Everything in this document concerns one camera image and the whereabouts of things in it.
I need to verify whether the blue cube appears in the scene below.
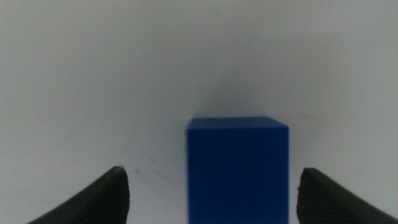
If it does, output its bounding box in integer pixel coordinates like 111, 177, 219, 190
185, 116, 290, 224

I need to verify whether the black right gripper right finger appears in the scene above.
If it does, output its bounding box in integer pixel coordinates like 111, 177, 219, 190
296, 167, 398, 224

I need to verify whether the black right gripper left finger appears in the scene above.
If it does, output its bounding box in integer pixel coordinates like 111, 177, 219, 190
26, 166, 131, 224

